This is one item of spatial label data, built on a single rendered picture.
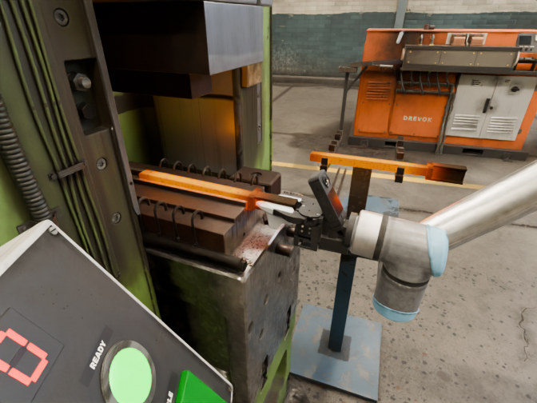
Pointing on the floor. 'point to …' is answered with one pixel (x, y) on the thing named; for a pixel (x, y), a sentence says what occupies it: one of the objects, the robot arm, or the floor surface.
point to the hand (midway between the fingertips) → (263, 199)
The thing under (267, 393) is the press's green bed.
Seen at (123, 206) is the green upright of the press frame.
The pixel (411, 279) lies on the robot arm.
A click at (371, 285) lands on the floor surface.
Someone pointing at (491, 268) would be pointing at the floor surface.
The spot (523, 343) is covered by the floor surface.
